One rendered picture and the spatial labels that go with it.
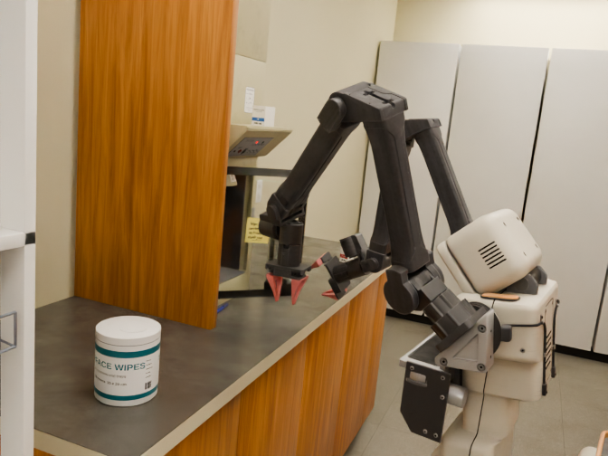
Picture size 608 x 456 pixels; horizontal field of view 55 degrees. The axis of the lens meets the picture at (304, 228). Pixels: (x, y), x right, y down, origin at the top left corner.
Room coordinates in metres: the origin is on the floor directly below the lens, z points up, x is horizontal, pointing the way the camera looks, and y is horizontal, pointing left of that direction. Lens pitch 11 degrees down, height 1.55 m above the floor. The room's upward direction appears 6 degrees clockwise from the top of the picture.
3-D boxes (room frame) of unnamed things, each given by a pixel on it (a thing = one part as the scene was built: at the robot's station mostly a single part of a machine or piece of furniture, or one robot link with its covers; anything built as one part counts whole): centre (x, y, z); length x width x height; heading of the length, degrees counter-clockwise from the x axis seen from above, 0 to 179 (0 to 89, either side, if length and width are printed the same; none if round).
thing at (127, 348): (1.14, 0.34, 1.02); 0.13 x 0.13 x 0.15
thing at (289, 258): (1.40, 0.03, 1.21); 0.10 x 0.07 x 0.07; 69
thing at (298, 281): (1.39, 0.02, 1.14); 0.07 x 0.07 x 0.09; 69
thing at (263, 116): (1.82, 0.16, 1.54); 0.05 x 0.05 x 0.06; 57
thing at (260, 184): (1.72, 0.14, 1.19); 0.30 x 0.01 x 0.40; 115
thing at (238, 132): (1.77, 0.18, 1.46); 0.32 x 0.12 x 0.10; 159
